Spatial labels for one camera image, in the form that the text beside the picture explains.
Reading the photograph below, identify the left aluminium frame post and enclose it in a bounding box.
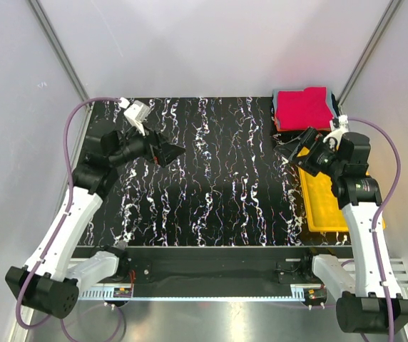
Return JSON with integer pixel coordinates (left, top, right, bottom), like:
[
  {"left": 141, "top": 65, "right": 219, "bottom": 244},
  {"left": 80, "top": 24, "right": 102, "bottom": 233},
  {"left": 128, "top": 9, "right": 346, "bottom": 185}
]
[{"left": 25, "top": 0, "right": 94, "bottom": 111}]

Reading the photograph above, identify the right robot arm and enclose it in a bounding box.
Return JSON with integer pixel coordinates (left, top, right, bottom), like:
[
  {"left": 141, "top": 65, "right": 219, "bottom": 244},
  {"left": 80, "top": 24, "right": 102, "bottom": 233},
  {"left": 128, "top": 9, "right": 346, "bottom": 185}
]
[{"left": 280, "top": 128, "right": 408, "bottom": 341}]

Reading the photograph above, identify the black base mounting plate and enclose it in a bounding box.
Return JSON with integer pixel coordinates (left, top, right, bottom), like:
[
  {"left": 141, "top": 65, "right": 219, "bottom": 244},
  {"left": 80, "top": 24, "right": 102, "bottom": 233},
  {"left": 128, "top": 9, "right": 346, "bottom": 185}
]
[{"left": 88, "top": 245, "right": 342, "bottom": 299}]

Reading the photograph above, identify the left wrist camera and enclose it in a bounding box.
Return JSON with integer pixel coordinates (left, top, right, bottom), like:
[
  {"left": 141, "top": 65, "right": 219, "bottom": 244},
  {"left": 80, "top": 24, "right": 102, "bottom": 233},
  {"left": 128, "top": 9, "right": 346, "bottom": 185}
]
[{"left": 119, "top": 98, "right": 151, "bottom": 136}]

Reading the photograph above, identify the folded grey-blue shirt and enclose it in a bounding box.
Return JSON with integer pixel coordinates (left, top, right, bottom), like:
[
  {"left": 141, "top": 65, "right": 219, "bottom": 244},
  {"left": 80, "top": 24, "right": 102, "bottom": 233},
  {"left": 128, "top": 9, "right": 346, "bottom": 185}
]
[{"left": 271, "top": 88, "right": 339, "bottom": 124}]

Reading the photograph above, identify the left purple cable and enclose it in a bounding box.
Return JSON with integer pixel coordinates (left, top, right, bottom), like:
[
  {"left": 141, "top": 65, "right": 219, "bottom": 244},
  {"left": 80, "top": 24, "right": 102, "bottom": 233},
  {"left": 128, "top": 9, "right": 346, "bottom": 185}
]
[{"left": 14, "top": 98, "right": 128, "bottom": 341}]

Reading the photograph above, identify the yellow plastic bin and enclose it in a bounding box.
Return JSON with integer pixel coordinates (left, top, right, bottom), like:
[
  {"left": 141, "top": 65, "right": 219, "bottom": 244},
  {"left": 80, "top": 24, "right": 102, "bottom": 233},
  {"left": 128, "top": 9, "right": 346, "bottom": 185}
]
[{"left": 298, "top": 167, "right": 387, "bottom": 233}]

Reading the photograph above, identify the slotted cable duct rail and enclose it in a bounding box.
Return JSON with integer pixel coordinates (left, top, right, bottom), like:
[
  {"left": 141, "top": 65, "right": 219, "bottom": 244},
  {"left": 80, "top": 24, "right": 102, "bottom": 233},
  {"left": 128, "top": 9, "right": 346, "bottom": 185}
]
[{"left": 78, "top": 285, "right": 305, "bottom": 304}]

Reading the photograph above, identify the aluminium frame post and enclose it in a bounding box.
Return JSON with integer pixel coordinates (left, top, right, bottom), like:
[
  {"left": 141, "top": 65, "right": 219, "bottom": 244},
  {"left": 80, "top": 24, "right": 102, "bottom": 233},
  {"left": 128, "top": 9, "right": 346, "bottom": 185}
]
[
  {"left": 337, "top": 0, "right": 404, "bottom": 107},
  {"left": 25, "top": 0, "right": 94, "bottom": 111}
]

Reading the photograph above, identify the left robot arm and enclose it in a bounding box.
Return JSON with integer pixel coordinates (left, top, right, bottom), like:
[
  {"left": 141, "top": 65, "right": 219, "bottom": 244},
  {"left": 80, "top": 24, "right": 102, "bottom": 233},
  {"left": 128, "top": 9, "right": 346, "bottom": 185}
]
[{"left": 5, "top": 126, "right": 185, "bottom": 324}]

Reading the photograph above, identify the folded dark navy shirt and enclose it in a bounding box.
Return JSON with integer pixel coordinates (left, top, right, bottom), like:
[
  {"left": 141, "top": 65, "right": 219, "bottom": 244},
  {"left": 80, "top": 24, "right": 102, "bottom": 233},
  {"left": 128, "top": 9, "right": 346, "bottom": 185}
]
[{"left": 331, "top": 93, "right": 342, "bottom": 118}]

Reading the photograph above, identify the right aluminium frame post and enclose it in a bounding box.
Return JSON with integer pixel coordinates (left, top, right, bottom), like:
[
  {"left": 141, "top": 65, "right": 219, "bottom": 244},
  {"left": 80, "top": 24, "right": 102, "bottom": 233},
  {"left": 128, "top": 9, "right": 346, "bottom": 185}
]
[{"left": 337, "top": 0, "right": 404, "bottom": 107}]

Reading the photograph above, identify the red polo shirt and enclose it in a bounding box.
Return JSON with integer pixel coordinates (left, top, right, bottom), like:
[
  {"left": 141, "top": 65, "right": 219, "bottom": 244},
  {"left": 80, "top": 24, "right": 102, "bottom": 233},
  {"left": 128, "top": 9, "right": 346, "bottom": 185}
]
[{"left": 274, "top": 86, "right": 335, "bottom": 130}]

